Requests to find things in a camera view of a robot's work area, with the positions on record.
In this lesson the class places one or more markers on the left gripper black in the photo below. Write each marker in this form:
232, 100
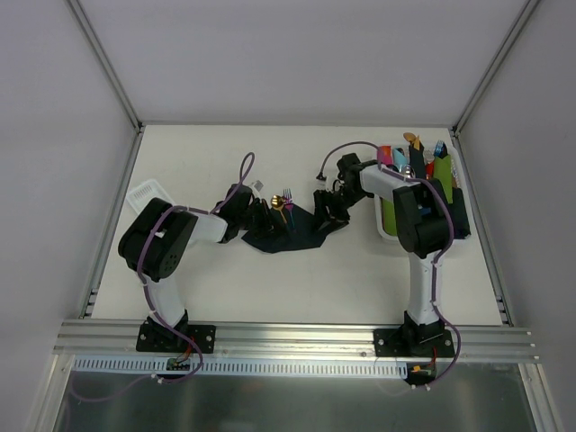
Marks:
259, 214

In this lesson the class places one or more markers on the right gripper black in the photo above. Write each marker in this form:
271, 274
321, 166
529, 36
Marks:
330, 204

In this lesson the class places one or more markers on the dark navy paper napkin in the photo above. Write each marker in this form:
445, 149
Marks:
283, 238

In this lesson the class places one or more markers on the iridescent rainbow fork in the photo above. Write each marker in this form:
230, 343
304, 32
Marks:
288, 205

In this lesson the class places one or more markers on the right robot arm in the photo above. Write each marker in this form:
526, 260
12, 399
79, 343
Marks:
425, 231

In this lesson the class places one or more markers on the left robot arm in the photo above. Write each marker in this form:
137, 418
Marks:
153, 247

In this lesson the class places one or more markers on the pink napkin roll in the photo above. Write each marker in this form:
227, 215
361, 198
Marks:
385, 155

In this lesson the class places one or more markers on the light blue napkin roll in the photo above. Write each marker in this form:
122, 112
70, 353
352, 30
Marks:
399, 159

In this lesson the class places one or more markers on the dark navy napkin roll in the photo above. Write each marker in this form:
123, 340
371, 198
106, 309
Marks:
417, 162

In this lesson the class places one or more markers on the tall green napkin roll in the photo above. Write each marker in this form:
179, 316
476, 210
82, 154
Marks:
443, 173

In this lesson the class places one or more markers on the black napkin roll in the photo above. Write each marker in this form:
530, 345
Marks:
459, 215

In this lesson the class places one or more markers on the silver spoon in bin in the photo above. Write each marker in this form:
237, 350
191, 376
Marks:
407, 171

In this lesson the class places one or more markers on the large white storage bin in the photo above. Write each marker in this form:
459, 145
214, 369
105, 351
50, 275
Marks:
429, 158

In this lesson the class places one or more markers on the blue fork in bin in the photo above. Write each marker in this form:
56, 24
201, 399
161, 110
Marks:
440, 150

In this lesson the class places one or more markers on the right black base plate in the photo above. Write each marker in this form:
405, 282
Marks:
389, 342

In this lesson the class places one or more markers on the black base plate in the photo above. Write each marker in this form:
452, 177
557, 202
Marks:
202, 337
389, 342

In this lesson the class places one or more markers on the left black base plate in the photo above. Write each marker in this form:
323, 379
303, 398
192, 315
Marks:
202, 337

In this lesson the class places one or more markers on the aluminium mounting rail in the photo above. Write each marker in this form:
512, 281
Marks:
479, 344

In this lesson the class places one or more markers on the white slotted cable duct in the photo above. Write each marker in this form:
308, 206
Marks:
131, 364

